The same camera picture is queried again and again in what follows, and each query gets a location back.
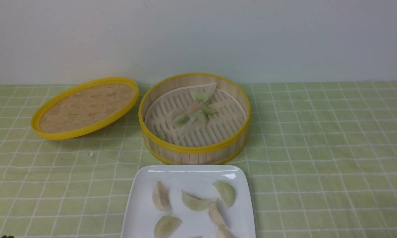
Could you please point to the pink dumpling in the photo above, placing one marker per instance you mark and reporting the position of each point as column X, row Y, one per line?
column 194, row 106

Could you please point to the green dumpling plate right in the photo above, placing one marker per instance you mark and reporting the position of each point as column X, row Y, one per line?
column 227, row 193

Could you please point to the green dumpling plate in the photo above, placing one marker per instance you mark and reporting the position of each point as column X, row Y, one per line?
column 227, row 193
column 166, row 225
column 195, row 203

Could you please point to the white square plate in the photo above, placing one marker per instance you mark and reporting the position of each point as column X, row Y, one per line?
column 141, row 215

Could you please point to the green dumpling plate centre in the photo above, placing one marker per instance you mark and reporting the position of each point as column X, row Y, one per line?
column 195, row 203

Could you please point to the pale dumpling plate left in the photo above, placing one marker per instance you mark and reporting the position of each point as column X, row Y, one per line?
column 160, row 197

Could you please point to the pale pleated dumpling plate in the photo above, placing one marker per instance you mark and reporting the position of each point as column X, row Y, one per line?
column 215, row 215

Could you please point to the green dumpling plate bottom left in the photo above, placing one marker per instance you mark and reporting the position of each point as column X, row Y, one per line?
column 166, row 225

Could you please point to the pale dumpling plate bottom right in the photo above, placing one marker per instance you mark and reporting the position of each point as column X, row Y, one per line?
column 224, row 232

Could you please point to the bamboo steamer basket yellow rim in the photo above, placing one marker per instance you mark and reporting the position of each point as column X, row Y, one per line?
column 219, row 153

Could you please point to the green dumpling steamer right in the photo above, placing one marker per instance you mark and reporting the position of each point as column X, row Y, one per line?
column 207, row 110

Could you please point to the green dumpling steamer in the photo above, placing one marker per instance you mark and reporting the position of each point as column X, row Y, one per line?
column 180, row 120
column 201, row 97
column 207, row 110

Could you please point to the green dumpling steamer left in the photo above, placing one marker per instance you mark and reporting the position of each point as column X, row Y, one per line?
column 180, row 120

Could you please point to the green dumpling steamer top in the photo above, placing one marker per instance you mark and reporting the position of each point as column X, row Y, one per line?
column 201, row 97

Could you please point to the white steamer liner mesh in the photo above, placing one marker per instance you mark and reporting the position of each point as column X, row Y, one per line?
column 201, row 130

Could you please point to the small green dumpling steamer edge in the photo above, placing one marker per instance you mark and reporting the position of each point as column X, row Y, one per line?
column 161, row 135

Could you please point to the bamboo steamer lid yellow rim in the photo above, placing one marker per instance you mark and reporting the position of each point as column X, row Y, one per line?
column 85, row 108

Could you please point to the green checked tablecloth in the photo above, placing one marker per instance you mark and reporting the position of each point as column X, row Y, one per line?
column 321, row 161

